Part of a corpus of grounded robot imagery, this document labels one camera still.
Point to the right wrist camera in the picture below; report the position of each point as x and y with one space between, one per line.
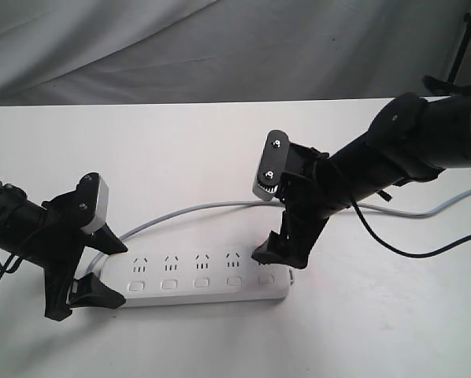
271 165

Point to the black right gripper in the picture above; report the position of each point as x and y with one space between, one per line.
312 190

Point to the grey backdrop cloth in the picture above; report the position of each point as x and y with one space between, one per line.
130 52

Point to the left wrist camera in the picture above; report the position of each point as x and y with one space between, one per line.
91 202

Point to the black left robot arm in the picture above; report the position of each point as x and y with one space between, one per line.
22 225

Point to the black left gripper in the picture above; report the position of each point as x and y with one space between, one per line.
64 247

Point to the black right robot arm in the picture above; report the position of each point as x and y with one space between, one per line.
410 140

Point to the white power strip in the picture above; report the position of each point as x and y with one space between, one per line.
147 277

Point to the black tripod stand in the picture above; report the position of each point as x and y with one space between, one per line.
461 49

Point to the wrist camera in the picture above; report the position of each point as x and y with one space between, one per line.
91 202
271 165

